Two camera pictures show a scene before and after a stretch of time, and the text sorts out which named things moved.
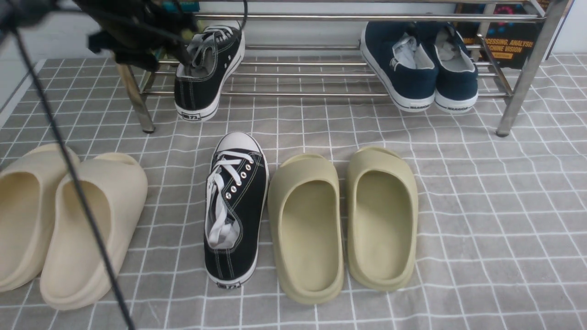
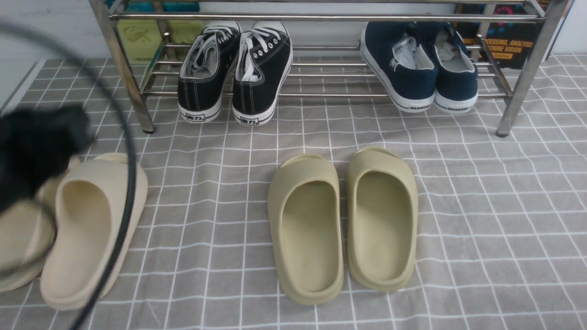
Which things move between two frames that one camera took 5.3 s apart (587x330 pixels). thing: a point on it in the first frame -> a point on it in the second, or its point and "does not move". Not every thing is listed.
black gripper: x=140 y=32 -> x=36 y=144
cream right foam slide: x=74 y=274 does not move
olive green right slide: x=382 y=198 does not move
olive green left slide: x=304 y=206 does not move
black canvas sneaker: x=215 y=52 does not move
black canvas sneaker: x=237 y=191 -> x=263 y=63
